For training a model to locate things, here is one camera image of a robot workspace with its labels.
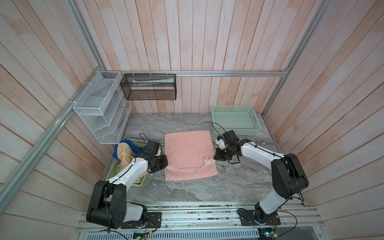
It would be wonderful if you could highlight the mint green plastic basket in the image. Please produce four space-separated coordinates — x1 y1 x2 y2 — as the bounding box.
211 106 262 136

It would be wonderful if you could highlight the pink towel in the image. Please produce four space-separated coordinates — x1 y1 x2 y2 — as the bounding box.
165 130 218 182

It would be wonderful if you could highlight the yellow-green plastic basket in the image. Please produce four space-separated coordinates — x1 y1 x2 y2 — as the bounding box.
107 155 148 190

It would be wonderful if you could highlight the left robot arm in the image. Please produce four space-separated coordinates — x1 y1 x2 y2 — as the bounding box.
86 141 168 230

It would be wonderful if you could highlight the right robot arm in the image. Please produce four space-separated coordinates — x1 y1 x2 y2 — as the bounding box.
214 130 309 225

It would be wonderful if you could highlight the blue towel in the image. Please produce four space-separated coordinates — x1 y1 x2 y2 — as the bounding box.
113 140 142 160

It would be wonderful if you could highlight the orange patterned cream towel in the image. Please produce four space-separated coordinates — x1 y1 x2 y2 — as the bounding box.
118 144 134 170

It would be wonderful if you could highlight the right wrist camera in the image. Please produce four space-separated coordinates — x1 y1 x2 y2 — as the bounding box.
215 136 227 150

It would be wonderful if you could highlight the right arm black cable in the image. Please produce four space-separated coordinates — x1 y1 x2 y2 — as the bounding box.
212 122 228 137

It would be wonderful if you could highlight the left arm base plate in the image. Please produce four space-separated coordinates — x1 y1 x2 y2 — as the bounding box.
121 212 162 230

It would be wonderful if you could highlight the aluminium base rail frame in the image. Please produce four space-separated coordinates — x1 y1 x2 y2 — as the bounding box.
75 201 331 240

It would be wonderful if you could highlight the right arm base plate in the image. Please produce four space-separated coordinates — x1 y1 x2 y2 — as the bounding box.
237 209 281 226

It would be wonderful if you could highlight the white wire mesh shelf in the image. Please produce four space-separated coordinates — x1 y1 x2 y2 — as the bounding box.
74 71 132 145

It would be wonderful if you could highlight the black mesh wall basket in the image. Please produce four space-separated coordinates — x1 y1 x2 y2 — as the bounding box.
120 73 177 101

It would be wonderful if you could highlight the horizontal aluminium wall rail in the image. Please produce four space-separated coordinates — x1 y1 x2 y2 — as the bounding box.
119 70 288 77

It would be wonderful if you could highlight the left aluminium wall rail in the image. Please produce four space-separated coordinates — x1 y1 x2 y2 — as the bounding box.
0 67 104 215

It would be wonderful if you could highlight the right aluminium corner rail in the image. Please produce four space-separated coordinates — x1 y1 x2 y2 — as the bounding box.
261 1 334 119

